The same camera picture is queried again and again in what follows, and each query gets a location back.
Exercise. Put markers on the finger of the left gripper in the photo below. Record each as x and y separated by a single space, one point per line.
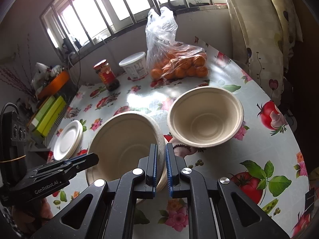
75 160
91 160

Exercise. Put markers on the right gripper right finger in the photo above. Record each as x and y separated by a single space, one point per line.
217 208

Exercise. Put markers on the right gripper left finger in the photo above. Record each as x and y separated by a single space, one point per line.
106 209

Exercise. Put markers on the white foam plate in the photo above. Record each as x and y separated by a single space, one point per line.
68 141

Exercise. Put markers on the medium beige paper bowl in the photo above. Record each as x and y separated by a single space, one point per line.
124 149

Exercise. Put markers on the large beige paper bowl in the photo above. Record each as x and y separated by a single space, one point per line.
205 117

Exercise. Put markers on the left hand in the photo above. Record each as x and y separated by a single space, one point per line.
32 215

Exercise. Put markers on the striped tray box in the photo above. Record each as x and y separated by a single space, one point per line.
54 128

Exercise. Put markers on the lime green box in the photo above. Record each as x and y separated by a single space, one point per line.
50 117

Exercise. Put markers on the green white flat box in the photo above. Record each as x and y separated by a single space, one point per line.
39 115

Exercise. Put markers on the fruit print tablecloth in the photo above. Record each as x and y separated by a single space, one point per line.
263 158

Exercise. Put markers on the orange round tray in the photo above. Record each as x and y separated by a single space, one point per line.
54 86

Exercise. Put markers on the chili sauce glass jar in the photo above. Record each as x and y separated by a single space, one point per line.
106 75

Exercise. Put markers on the red dried branches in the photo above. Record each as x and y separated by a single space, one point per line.
17 75

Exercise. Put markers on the white plastic tub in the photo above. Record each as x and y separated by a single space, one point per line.
135 66

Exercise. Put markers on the plastic bag of oranges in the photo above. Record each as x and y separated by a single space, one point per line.
167 58

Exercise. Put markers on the window metal bars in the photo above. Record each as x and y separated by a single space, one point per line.
76 25

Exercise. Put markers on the patterned cream curtain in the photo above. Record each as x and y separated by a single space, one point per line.
264 33

